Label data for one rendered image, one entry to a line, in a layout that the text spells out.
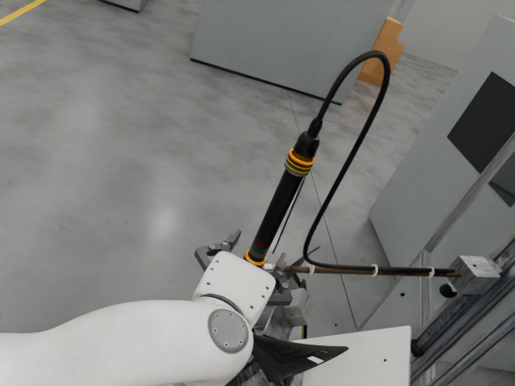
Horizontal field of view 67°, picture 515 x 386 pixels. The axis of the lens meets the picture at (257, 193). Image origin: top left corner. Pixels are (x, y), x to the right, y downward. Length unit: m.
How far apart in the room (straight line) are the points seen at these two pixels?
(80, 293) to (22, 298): 0.30
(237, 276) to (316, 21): 5.78
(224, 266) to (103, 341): 0.24
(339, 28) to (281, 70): 1.03
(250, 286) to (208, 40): 5.74
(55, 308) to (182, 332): 2.20
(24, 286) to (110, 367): 2.31
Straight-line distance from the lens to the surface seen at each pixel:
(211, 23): 6.13
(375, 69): 8.91
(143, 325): 0.39
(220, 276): 0.56
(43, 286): 2.66
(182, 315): 0.39
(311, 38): 6.27
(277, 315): 1.29
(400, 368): 1.09
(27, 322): 2.53
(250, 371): 1.12
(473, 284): 1.14
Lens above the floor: 2.09
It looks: 34 degrees down
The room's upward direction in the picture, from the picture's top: 22 degrees clockwise
